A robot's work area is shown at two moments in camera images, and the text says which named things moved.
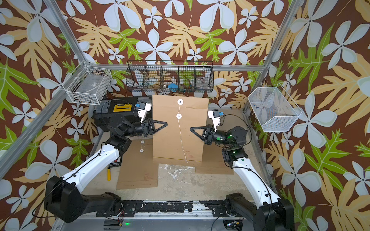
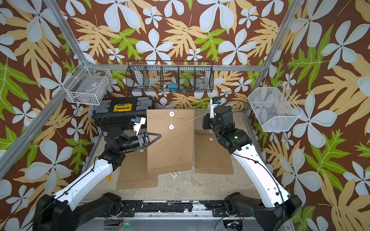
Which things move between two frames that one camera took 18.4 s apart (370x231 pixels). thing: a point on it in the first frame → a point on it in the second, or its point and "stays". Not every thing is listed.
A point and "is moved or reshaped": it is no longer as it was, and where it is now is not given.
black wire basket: x=181 y=76 stays
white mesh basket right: x=275 y=110 stays
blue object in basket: x=173 y=87 stays
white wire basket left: x=87 y=84 stays
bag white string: x=178 y=117 is moved or reshaped
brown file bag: x=176 y=140 is moved or reshaped
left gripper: x=148 y=128 → x=143 y=140
